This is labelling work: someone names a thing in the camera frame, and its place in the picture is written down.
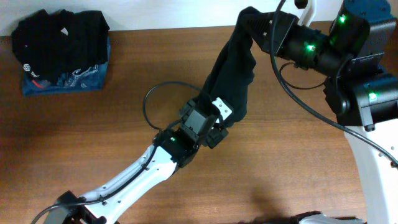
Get dark teal t-shirt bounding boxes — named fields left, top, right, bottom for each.
left=193, top=6, right=259, bottom=128

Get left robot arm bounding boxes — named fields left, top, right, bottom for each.
left=34, top=98, right=233, bottom=223

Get folded blue jeans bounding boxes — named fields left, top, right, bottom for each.
left=12, top=33, right=111, bottom=96

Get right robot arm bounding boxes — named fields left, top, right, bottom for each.
left=239, top=1, right=397, bottom=223

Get black folded sweater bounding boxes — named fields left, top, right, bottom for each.
left=11, top=9, right=109, bottom=83

